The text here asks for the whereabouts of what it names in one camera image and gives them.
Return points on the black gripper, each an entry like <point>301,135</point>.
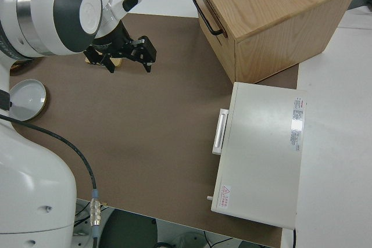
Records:
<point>116,45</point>

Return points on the gray round plate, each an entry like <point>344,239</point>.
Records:
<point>27,101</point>

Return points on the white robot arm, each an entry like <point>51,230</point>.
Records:
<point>35,187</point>

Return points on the brown table mat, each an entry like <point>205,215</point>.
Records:
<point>145,129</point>

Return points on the white toaster oven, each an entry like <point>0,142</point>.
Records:
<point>261,149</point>

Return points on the black round floor base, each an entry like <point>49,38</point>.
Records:
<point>128,230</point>

